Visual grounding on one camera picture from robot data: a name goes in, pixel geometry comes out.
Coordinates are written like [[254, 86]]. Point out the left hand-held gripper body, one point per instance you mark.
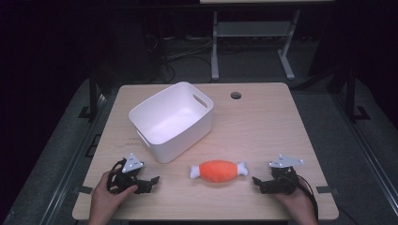
[[131, 164]]

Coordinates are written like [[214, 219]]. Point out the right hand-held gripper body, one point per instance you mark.
[[283, 175]]

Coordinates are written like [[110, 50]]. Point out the orange plush meat toy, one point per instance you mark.
[[219, 171]]

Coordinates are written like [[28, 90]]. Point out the white plastic storage bin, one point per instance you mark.
[[170, 122]]

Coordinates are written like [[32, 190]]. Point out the person's right hand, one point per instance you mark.
[[297, 203]]

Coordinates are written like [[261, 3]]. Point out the person's left hand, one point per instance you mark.
[[108, 198]]

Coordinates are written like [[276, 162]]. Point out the grey tape strip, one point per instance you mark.
[[326, 189], [84, 189]]

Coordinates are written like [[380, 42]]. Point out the black metal stand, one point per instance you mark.
[[93, 97], [353, 100]]

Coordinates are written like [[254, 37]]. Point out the metal floor rail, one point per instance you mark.
[[70, 168], [369, 146]]

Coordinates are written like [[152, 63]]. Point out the grey metal desk frame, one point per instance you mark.
[[252, 29]]

